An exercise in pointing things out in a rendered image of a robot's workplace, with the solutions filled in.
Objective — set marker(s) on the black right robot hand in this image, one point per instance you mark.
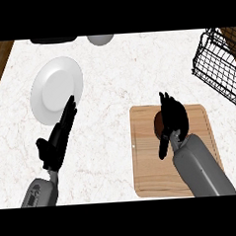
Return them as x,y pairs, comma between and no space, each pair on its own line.
173,116

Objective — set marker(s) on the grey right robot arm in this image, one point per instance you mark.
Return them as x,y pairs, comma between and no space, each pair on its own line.
200,166

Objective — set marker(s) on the brown cupcake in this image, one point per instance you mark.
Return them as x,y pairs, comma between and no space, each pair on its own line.
158,123

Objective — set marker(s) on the white round plate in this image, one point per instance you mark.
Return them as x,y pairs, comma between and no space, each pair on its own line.
55,89

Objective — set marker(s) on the wooden cutting board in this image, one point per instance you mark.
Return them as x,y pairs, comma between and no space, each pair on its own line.
149,161

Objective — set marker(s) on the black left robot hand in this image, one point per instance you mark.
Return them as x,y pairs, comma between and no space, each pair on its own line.
57,143

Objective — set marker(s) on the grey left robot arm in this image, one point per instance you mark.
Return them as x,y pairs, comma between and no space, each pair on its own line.
40,192

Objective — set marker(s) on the black flat appliance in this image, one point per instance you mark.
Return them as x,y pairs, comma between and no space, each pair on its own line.
54,40

